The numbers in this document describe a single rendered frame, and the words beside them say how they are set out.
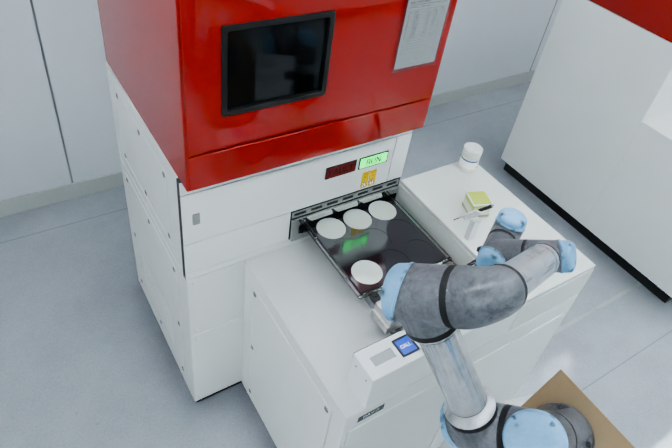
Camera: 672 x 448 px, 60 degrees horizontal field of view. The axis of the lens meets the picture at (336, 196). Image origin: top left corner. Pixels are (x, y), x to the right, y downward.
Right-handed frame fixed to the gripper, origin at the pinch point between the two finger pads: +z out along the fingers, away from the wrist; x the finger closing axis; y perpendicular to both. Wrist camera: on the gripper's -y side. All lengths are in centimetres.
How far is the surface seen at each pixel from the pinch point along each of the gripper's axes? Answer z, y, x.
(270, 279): 16, 48, 42
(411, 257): 8.1, 30.1, -0.3
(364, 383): 7.0, -1.4, 40.0
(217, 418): 98, 52, 59
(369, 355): 2.1, 2.7, 36.5
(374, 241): 8.0, 41.4, 6.8
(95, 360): 98, 100, 94
